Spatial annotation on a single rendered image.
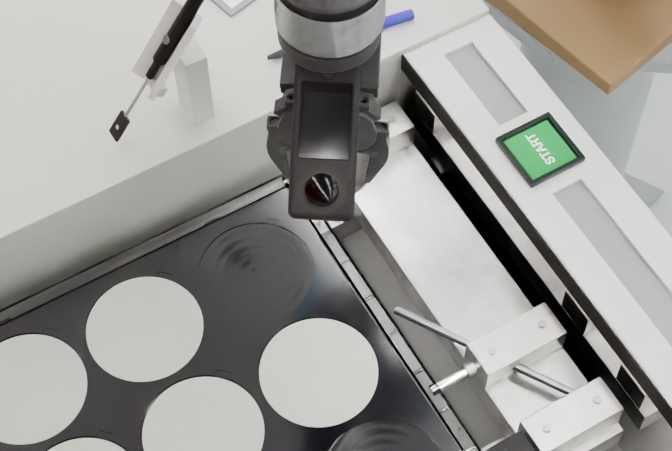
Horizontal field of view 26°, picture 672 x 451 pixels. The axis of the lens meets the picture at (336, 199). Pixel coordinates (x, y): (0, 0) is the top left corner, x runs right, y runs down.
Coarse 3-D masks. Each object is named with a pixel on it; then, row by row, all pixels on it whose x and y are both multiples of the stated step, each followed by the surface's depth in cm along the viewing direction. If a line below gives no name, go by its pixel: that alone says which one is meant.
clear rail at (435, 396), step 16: (320, 224) 128; (336, 240) 127; (336, 256) 127; (352, 272) 126; (368, 288) 125; (368, 304) 124; (384, 320) 123; (400, 336) 122; (400, 352) 122; (416, 368) 121; (432, 384) 120; (432, 400) 120; (448, 416) 119; (464, 432) 118; (464, 448) 117; (480, 448) 118
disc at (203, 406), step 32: (192, 384) 120; (224, 384) 120; (160, 416) 119; (192, 416) 119; (224, 416) 119; (256, 416) 119; (160, 448) 118; (192, 448) 118; (224, 448) 118; (256, 448) 118
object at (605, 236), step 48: (432, 48) 131; (480, 48) 131; (480, 96) 129; (528, 96) 129; (480, 144) 126; (576, 144) 126; (528, 192) 123; (576, 192) 124; (624, 192) 123; (576, 240) 121; (624, 240) 121; (624, 288) 118; (624, 336) 116
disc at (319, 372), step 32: (320, 320) 124; (288, 352) 122; (320, 352) 122; (352, 352) 122; (288, 384) 120; (320, 384) 120; (352, 384) 120; (288, 416) 119; (320, 416) 119; (352, 416) 119
